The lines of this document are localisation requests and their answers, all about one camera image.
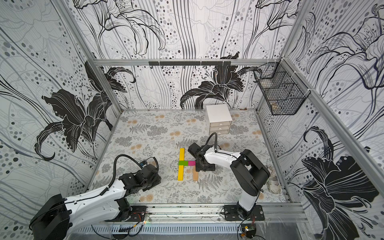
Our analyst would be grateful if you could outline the black wire basket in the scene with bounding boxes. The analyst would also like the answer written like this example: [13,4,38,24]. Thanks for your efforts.
[254,62,306,116]

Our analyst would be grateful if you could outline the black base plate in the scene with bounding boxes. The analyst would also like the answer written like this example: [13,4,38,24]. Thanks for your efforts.
[224,204,265,222]
[121,206,147,223]

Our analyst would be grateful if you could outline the green building block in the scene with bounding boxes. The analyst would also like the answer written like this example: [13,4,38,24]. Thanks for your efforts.
[179,161,189,166]

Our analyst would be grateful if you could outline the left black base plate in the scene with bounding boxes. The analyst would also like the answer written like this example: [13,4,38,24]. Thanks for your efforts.
[121,206,147,223]

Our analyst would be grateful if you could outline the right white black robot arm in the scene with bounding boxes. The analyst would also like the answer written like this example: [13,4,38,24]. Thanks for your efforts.
[188,143,270,215]

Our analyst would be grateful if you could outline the white slotted cable duct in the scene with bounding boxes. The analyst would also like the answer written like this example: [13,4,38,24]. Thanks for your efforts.
[78,223,238,235]

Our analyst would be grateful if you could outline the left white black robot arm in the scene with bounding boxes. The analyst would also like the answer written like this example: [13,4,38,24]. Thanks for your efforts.
[29,165,161,240]

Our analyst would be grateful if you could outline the yellow building block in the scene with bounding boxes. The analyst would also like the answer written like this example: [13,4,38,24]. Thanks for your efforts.
[178,166,184,181]
[179,148,185,162]

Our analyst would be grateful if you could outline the left black camera cable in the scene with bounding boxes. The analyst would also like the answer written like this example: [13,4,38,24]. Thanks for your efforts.
[107,154,160,193]

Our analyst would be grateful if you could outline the natural wood building block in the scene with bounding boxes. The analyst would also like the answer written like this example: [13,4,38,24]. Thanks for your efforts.
[193,166,199,182]

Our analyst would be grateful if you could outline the right black camera cable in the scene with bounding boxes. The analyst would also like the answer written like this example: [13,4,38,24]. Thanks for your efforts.
[204,132,219,151]

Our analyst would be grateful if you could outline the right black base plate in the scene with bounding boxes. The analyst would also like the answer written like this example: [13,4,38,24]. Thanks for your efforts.
[224,204,265,222]

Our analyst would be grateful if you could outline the black camera cable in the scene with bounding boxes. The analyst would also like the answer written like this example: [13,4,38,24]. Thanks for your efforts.
[204,132,219,151]
[107,154,160,193]

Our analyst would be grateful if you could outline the small electronics board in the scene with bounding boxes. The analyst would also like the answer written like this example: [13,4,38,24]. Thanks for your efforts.
[241,225,257,239]

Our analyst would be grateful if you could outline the white mini drawer cabinet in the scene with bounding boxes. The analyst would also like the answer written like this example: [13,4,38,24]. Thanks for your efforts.
[206,104,233,135]

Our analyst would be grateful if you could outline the crumpled beige cloth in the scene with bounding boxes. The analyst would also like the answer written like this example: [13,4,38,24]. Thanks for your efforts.
[267,166,282,194]

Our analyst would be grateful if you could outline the black wall mounted bar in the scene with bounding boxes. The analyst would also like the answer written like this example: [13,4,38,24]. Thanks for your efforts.
[148,61,232,66]

